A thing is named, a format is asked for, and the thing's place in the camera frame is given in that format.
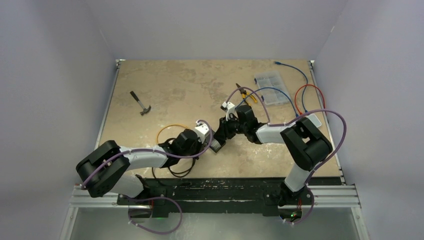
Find long blue ethernet cable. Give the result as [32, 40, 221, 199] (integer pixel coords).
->
[273, 60, 312, 114]

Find black box device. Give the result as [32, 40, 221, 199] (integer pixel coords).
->
[209, 129, 227, 153]

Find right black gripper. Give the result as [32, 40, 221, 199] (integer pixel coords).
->
[213, 114, 247, 141]

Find white network switch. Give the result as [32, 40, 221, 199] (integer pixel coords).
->
[306, 113, 322, 129]

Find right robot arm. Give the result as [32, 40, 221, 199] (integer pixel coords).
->
[213, 105, 333, 206]

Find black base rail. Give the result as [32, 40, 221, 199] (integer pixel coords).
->
[115, 175, 342, 220]

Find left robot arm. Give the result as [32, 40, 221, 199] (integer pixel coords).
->
[76, 125, 214, 205]

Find clear plastic organizer box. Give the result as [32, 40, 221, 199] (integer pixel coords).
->
[254, 71, 291, 106]

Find yellow handled pliers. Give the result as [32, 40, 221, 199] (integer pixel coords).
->
[235, 83, 258, 106]

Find yellow ethernet cable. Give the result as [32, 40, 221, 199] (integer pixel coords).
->
[155, 123, 191, 145]

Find red ethernet cable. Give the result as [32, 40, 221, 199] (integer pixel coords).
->
[294, 83, 327, 116]

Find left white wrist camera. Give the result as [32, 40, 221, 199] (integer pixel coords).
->
[193, 120, 211, 143]

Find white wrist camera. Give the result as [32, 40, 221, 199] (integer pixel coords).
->
[220, 101, 236, 121]
[193, 120, 211, 143]

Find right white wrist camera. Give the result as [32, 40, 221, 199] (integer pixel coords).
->
[220, 101, 236, 121]

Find small grey hammer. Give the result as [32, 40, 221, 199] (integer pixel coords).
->
[130, 91, 151, 116]

